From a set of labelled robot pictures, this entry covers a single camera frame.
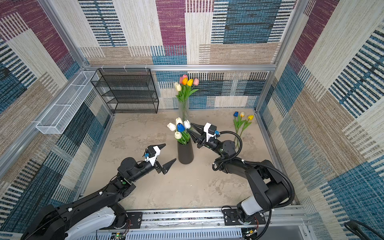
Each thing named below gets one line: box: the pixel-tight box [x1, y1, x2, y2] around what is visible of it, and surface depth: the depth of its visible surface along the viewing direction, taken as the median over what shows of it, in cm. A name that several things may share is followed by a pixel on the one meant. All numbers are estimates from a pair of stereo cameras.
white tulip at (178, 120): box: [175, 117, 183, 126], surface depth 74 cm
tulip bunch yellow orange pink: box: [175, 74, 200, 102], surface depth 96 cm
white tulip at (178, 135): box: [174, 131, 182, 140], surface depth 71 cm
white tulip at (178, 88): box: [174, 82, 182, 101], surface depth 91 cm
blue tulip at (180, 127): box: [177, 123, 186, 133], surface depth 71 cm
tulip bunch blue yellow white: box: [233, 111, 254, 149], surface depth 114 cm
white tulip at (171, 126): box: [167, 122, 177, 132], surface depth 73 cm
